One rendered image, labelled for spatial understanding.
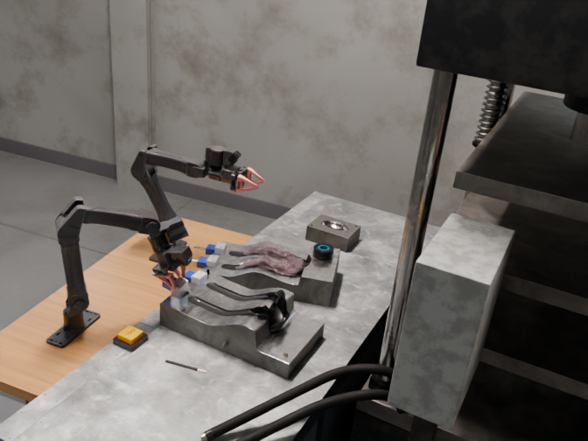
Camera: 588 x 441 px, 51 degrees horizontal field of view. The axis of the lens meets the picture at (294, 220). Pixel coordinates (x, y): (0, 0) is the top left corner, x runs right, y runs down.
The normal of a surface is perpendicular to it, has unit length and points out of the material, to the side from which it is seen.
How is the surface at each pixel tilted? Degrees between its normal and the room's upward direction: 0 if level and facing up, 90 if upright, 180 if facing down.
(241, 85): 90
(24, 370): 0
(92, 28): 90
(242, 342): 90
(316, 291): 90
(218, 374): 0
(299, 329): 0
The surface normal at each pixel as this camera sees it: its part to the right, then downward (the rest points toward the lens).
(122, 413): 0.09, -0.89
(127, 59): -0.36, 0.39
